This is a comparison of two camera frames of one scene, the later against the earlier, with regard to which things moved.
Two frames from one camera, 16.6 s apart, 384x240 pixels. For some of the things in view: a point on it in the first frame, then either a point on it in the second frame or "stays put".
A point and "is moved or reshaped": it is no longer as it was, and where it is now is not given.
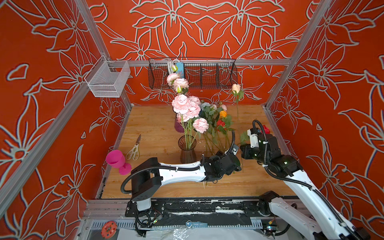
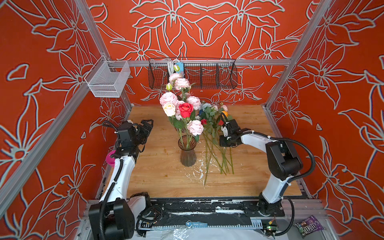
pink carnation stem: [194, 104] stays put
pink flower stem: [174, 79] is moved or reshaped
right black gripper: [246, 151] to [227, 132]
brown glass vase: [187, 143] stays put
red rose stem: [266, 130] to [185, 110]
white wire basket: [106, 78] stays put
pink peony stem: [201, 125] is moved or reshaped
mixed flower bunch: [214, 125] stays put
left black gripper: [231, 162] to [144, 129]
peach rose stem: [238, 95] to [179, 131]
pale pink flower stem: [186, 107] to [171, 97]
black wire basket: [198, 73] stays put
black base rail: [211, 212] stays put
